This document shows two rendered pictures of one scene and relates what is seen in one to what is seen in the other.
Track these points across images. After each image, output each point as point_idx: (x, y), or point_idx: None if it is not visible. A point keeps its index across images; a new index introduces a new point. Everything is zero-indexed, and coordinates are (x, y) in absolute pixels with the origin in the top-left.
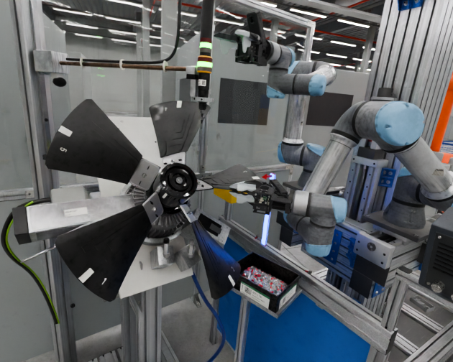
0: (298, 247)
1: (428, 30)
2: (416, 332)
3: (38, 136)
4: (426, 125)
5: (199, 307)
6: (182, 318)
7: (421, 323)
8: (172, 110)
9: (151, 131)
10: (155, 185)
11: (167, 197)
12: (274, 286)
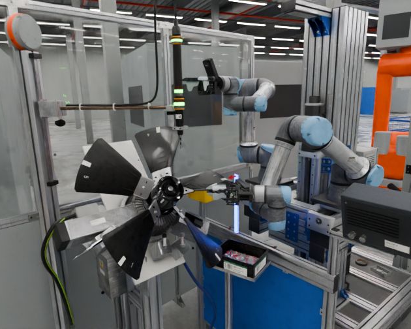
0: (268, 240)
1: (336, 51)
2: (376, 294)
3: (43, 167)
4: (350, 121)
5: (183, 307)
6: (169, 319)
7: (380, 287)
8: (153, 135)
9: (134, 152)
10: (153, 194)
11: (164, 201)
12: (249, 260)
